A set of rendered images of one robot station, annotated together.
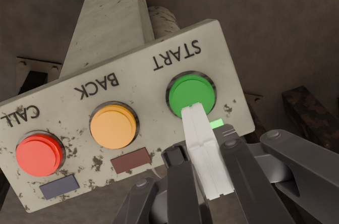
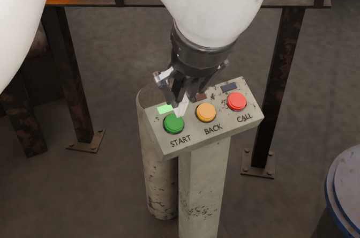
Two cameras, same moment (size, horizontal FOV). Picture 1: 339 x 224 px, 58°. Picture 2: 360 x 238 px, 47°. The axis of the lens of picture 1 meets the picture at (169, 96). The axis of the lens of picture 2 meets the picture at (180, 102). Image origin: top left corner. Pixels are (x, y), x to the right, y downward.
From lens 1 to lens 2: 59 cm
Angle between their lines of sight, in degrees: 14
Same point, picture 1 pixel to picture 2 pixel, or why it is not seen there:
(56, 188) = (230, 86)
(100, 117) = (211, 115)
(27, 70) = (266, 168)
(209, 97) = (166, 123)
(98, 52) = (212, 150)
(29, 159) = (240, 99)
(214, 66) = (164, 135)
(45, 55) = (253, 179)
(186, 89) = (176, 126)
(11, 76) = (278, 164)
